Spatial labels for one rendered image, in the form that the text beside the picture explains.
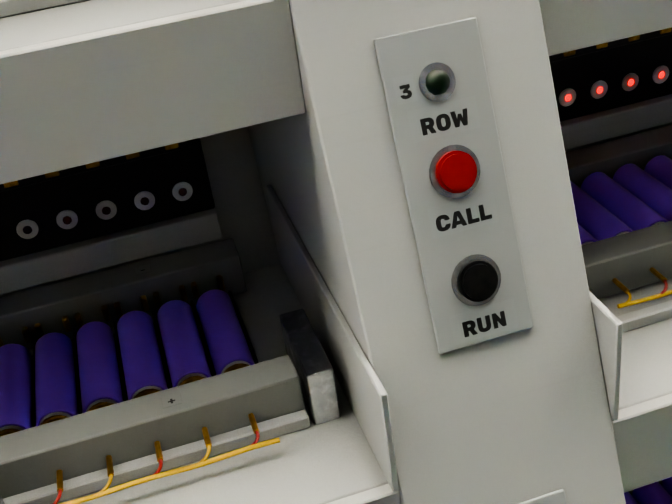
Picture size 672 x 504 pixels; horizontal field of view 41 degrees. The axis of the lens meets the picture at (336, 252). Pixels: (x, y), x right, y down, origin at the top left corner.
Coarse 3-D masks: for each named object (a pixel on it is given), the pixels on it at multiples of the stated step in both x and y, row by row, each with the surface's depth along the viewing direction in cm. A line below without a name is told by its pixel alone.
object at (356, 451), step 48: (96, 240) 48; (144, 240) 48; (192, 240) 49; (288, 240) 46; (0, 288) 47; (288, 288) 49; (288, 336) 41; (336, 336) 39; (336, 384) 42; (336, 432) 39; (384, 432) 34; (192, 480) 38; (240, 480) 37; (288, 480) 37; (336, 480) 36; (384, 480) 36
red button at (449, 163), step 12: (444, 156) 34; (456, 156) 34; (468, 156) 34; (444, 168) 33; (456, 168) 34; (468, 168) 34; (444, 180) 34; (456, 180) 34; (468, 180) 34; (456, 192) 34
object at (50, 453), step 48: (192, 384) 39; (240, 384) 39; (288, 384) 39; (48, 432) 38; (96, 432) 37; (144, 432) 38; (192, 432) 38; (0, 480) 37; (48, 480) 37; (144, 480) 37
